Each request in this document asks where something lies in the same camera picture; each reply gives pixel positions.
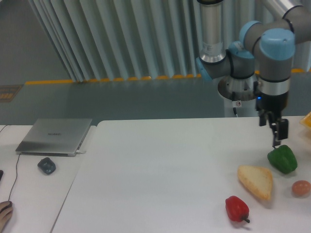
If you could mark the red bell pepper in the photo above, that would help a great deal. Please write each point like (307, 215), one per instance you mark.
(236, 209)

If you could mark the silver closed laptop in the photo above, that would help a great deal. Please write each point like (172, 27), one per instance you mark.
(55, 136)

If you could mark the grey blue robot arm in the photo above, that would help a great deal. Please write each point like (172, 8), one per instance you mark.
(258, 66)

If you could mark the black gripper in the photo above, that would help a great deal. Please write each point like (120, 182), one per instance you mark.
(271, 100)

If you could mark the black computer mouse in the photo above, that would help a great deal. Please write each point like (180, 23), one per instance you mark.
(10, 204)

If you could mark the person's hand on mouse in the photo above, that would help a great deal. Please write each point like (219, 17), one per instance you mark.
(5, 213)

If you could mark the brown egg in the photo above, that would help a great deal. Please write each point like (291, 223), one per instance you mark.
(301, 188)

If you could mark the triangular bread slice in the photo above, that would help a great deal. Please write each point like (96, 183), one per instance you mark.
(257, 180)

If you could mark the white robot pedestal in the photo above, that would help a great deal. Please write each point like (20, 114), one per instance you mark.
(243, 106)

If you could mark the green bell pepper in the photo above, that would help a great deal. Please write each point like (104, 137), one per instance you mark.
(283, 159)

